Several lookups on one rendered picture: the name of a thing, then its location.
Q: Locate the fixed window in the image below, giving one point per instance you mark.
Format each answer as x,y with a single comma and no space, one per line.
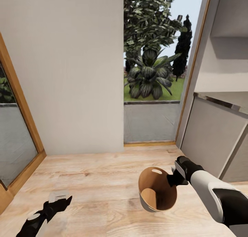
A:
161,41

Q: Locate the cabinet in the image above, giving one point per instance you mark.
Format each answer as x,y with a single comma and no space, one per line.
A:
231,19

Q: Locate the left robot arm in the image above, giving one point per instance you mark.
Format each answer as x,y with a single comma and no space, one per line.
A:
36,225

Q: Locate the dishwasher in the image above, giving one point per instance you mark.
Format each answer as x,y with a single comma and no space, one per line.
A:
236,168

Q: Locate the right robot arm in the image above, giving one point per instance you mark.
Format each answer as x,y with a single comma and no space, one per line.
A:
225,203

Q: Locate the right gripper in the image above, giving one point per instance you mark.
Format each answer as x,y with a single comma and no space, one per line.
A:
174,180

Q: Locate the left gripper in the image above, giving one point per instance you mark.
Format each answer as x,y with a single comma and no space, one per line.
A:
58,206

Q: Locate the trash can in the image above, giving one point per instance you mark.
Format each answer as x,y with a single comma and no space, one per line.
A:
156,195

